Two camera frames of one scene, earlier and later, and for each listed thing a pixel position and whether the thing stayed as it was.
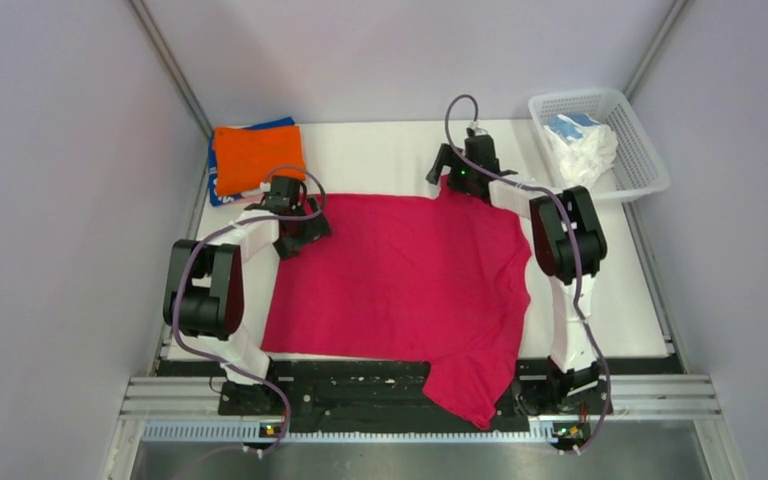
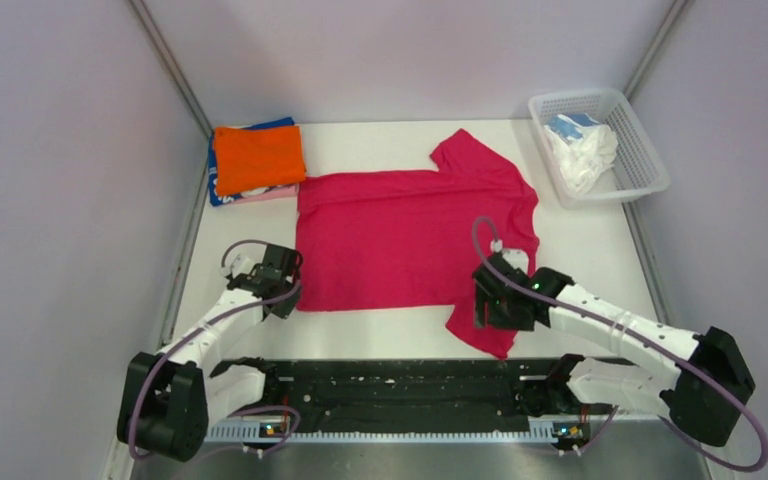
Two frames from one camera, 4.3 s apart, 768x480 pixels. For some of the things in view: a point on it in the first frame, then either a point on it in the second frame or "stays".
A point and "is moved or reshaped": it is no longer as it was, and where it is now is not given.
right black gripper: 448,157 -> 486,312
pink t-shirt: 439,280 is moved or reshaped
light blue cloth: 567,125 stays
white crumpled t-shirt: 584,159 stays
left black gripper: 315,227 -> 287,306
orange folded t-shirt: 246,157 stays
